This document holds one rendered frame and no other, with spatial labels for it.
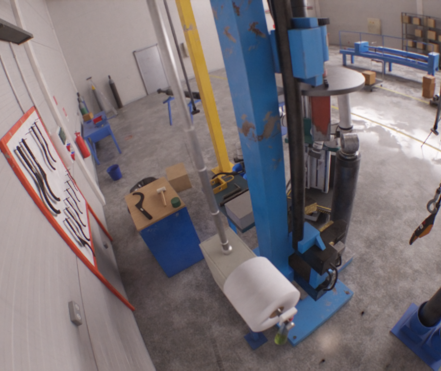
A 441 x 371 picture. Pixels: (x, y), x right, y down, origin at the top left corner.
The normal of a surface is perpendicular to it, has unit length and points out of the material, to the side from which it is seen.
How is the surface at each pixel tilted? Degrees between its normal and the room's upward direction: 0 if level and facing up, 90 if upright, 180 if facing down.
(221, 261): 0
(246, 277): 11
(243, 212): 0
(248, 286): 19
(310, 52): 90
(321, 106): 90
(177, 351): 0
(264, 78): 90
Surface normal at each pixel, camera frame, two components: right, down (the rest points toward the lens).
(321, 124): -0.26, 0.64
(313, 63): 0.49, 0.45
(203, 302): -0.21, -0.77
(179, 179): 0.30, 0.54
